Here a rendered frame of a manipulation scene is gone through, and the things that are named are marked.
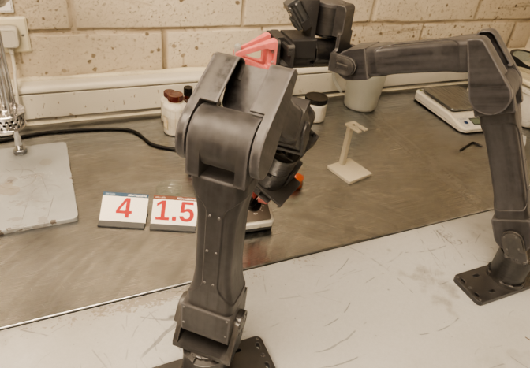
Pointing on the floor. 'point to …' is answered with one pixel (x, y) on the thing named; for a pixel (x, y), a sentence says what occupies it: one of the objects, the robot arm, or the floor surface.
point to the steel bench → (429, 122)
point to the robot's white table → (319, 312)
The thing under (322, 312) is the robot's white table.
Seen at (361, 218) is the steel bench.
